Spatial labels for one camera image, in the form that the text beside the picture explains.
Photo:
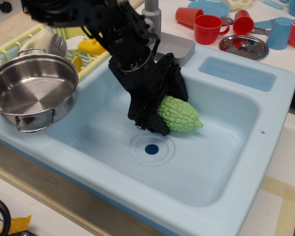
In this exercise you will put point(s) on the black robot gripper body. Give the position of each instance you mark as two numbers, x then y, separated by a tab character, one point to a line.
146	81

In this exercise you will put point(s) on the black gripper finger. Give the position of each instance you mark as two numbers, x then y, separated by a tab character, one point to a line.
177	88
153	123

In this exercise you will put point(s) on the green bumpy toy squash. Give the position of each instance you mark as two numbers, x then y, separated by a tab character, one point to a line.
179	115

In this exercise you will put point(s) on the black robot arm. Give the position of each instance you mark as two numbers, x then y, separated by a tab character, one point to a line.
124	34

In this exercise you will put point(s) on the steel pot lid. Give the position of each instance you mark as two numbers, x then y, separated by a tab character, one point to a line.
245	46

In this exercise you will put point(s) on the stainless steel pot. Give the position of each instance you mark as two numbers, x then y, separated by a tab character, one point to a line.
37	90

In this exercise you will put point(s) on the grey toy faucet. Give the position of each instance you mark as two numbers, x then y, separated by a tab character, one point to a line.
182	48

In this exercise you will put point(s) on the yellow dish drying rack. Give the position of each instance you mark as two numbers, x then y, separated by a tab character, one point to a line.
10	49

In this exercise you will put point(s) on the yellow toy corn piece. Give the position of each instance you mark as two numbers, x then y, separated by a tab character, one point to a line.
91	46

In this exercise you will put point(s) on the red tumbler lying left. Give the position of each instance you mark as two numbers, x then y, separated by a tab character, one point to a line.
186	16

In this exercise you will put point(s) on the red tumbler lying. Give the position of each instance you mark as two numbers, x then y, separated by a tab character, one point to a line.
243	23
186	16

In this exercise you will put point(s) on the small yellow toy disc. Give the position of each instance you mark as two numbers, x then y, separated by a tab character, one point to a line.
78	63

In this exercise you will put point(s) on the light blue toy sink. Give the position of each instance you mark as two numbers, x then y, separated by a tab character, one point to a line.
200	183

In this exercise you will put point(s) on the blue plastic plate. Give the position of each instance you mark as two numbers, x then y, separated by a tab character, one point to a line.
211	7

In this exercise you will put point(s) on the red tumbler lying right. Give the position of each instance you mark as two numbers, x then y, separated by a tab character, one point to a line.
243	23

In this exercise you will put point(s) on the cream plastic toy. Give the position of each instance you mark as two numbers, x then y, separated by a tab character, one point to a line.
237	4

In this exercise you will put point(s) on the blue plastic knife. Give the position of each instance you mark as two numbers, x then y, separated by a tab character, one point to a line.
267	24

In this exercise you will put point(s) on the blue plastic tumbler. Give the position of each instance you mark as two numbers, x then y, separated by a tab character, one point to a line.
279	34

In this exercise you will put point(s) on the cream plastic cup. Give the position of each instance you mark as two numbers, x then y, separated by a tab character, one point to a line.
38	44

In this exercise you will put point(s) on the black caster wheel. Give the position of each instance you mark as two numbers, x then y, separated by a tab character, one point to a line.
5	7

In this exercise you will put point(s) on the yellow tape piece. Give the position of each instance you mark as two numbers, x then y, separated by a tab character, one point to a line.
15	225

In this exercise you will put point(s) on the red cup with handle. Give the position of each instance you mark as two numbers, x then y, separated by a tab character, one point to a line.
208	27

